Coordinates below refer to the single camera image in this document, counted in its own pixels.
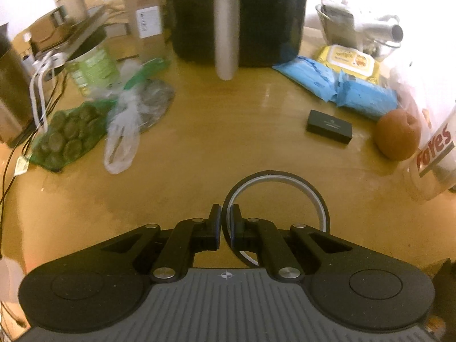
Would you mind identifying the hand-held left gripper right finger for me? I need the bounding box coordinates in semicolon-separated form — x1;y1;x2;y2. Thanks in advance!
227;204;357;282

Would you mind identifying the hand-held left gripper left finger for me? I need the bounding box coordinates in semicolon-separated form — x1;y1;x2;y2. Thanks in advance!
98;204;222;282

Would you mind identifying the black tape roll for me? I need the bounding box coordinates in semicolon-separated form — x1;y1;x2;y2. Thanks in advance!
223;171;330;268

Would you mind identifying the clear plastic bag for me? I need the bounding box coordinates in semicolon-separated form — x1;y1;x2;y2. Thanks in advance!
103;59;176;175

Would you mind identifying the small black case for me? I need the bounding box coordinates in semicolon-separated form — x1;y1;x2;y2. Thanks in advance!
306;110;353;143

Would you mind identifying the blue packet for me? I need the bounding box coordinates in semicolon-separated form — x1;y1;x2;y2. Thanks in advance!
335;71;399;120
272;56;344;102

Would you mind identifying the green net bag of fruit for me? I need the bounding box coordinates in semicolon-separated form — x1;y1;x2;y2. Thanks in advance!
28;98;118;172

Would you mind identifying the orange round fruit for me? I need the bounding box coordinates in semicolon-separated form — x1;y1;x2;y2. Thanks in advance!
376;110;421;160

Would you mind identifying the yellow wipes packet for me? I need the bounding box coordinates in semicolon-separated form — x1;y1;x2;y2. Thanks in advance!
313;44;381;86

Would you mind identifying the green labelled tub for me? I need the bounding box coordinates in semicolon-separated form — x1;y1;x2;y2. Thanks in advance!
64;30;122;97

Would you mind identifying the white plastic bag red print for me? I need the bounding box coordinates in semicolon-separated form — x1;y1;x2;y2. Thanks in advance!
388;53;456;203

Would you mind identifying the black air fryer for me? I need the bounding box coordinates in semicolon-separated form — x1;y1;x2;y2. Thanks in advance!
164;0;309;81

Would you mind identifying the steel electric kettle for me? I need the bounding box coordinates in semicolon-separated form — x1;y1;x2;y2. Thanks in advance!
0;23;36;146

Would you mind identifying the brown paper pouch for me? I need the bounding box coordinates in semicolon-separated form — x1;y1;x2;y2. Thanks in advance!
53;0;88;25

